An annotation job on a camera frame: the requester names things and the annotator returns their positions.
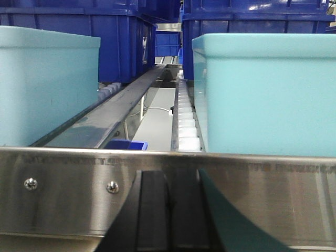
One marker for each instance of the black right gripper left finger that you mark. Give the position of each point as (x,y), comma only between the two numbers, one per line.
(143,223)

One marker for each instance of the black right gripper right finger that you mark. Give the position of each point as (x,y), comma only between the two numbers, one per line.
(204,220)

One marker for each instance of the light blue bin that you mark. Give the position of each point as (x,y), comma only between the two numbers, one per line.
(47,77)
(271,94)

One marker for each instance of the small blue bin below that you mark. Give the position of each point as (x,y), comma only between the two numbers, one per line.
(123,144)

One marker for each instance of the white roller track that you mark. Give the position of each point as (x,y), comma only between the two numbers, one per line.
(186,135)

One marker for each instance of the dark blue bin back left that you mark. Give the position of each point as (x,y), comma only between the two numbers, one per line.
(126,29)

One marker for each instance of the dark blue bin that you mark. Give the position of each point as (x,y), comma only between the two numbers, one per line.
(202,17)
(126,29)

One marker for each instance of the dark blue bin back right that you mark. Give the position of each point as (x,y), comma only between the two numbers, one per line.
(202,17)

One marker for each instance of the steel shelf front rail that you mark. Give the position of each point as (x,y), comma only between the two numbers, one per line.
(55,199)

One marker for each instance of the steel lane divider rail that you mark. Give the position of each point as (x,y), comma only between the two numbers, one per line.
(94,126)

